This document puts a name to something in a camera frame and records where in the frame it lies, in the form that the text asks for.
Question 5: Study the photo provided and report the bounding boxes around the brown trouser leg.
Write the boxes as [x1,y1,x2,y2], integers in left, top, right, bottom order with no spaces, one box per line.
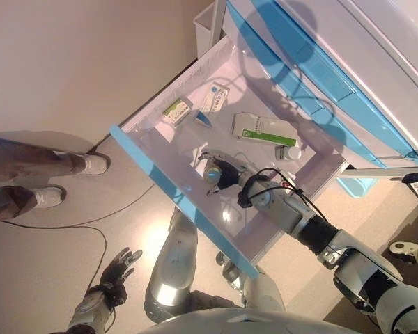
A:
[0,186,42,227]
[0,131,91,187]

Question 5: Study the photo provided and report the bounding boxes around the right silver robot leg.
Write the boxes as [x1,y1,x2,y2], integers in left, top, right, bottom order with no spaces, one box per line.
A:
[221,260,286,312]

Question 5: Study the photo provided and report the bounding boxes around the long green white medicine box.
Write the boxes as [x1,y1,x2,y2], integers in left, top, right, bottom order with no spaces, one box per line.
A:
[231,111,297,148]

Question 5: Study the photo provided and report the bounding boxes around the light blue waste bin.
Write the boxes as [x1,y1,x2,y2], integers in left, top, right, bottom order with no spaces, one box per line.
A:
[336,175,377,199]

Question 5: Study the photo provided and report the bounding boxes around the white side bin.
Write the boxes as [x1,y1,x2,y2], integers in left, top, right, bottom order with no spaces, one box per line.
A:
[193,1,219,62]

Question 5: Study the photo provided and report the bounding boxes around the white bed caster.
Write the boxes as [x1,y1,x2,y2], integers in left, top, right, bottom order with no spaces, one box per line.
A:
[389,240,418,265]

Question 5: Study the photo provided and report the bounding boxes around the small green white medicine box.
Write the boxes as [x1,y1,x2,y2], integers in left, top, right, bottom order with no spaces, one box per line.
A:
[162,97,193,127]

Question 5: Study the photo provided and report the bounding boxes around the white pill bottle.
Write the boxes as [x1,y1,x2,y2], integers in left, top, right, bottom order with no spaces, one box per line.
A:
[274,145,302,161]

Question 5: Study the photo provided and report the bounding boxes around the white sneaker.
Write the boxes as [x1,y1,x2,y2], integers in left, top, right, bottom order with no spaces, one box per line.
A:
[34,186,67,209]
[82,152,111,175]

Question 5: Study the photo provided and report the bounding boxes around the clear bottle yellow capsules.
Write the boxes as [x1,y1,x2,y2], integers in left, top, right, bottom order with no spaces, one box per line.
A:
[203,165,221,184]

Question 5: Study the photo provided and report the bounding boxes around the white blue medicine box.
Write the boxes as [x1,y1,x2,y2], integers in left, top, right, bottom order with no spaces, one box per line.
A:
[194,81,231,126]

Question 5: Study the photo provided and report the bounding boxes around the grey robot torso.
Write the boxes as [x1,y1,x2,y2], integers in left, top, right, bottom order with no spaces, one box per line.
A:
[139,305,363,334]

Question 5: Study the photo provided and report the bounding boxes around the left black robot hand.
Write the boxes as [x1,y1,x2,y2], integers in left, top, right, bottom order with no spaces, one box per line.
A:
[99,247,144,307]

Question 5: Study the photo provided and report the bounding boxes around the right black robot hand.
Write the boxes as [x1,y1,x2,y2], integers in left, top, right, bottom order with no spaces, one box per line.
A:
[196,148,247,198]

